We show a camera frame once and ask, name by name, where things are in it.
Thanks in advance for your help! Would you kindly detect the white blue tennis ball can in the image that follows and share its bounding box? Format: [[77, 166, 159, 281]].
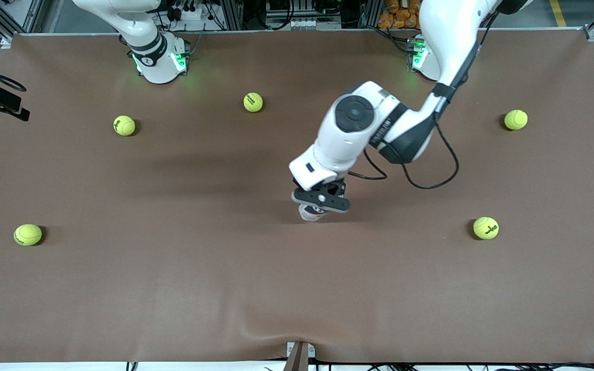
[[299, 204, 330, 222]]

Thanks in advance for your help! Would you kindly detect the yellow tennis ball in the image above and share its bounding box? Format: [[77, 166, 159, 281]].
[[113, 115, 136, 137], [473, 216, 500, 240], [243, 92, 264, 113], [13, 224, 43, 246], [504, 109, 529, 131]]

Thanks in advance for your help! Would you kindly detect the white terminal block row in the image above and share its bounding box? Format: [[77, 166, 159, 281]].
[[265, 18, 342, 30]]

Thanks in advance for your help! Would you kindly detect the bag of orange items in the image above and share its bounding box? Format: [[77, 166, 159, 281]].
[[378, 0, 421, 29]]

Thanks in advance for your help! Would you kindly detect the brown table cover cloth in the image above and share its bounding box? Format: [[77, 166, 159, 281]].
[[0, 32, 594, 364]]

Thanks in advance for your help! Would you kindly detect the white power strip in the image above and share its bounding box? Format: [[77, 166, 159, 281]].
[[173, 4, 204, 22]]

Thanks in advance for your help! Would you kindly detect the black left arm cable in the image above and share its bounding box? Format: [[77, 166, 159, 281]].
[[348, 13, 499, 190]]

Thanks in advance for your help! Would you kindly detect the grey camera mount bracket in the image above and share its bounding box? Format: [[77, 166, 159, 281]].
[[286, 341, 317, 371]]

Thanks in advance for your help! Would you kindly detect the aluminium profile frame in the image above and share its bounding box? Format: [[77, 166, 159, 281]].
[[0, 0, 594, 49]]

